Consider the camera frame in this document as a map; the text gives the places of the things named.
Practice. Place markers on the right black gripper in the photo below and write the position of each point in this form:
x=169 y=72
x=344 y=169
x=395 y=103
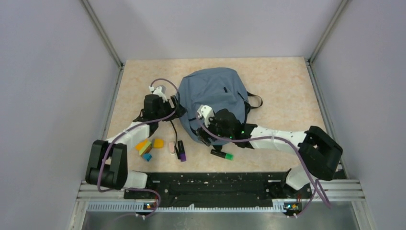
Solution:
x=203 y=135

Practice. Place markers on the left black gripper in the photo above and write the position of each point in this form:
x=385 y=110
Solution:
x=180 y=111

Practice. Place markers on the blue student backpack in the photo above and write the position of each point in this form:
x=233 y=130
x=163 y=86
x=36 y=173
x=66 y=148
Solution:
x=219 y=88

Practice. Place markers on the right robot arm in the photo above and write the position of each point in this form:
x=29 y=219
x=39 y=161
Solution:
x=319 y=154

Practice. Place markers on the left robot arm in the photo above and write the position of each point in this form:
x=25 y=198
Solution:
x=108 y=162

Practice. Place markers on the green highlighter pen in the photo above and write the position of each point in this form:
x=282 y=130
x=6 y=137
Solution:
x=221 y=154

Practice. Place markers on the yellow sharpener block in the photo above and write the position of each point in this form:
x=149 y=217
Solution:
x=157 y=143

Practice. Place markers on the pink eraser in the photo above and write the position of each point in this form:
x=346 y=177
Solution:
x=172 y=148

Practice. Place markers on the orange yellow sticky notes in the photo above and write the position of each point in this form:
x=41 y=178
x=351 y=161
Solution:
x=144 y=147

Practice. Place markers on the purple highlighter pen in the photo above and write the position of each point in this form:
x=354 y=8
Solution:
x=181 y=151

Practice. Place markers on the blue small block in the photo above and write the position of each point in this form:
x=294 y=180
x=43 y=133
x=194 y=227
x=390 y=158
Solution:
x=147 y=157

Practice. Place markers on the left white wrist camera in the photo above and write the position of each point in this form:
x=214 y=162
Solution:
x=160 y=91

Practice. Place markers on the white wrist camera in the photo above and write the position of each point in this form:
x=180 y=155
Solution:
x=206 y=112
x=160 y=91

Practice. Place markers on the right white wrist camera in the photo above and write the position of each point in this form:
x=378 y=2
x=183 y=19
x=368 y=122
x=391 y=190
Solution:
x=206 y=112

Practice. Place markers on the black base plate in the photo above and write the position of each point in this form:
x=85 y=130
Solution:
x=222 y=189

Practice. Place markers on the aluminium frame rail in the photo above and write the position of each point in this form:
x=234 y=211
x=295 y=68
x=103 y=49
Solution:
x=111 y=211

